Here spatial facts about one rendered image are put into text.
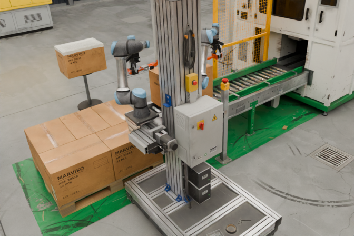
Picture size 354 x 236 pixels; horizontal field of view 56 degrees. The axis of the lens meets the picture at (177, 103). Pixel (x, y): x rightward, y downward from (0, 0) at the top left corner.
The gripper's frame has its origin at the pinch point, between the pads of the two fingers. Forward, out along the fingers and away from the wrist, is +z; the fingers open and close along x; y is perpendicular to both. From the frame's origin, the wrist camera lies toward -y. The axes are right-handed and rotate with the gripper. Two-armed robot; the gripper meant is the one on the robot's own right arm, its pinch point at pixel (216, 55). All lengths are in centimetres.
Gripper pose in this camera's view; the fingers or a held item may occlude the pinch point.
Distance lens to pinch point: 366.3
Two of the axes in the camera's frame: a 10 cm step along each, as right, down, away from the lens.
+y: -8.0, 3.1, -5.1
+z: 0.5, 8.8, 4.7
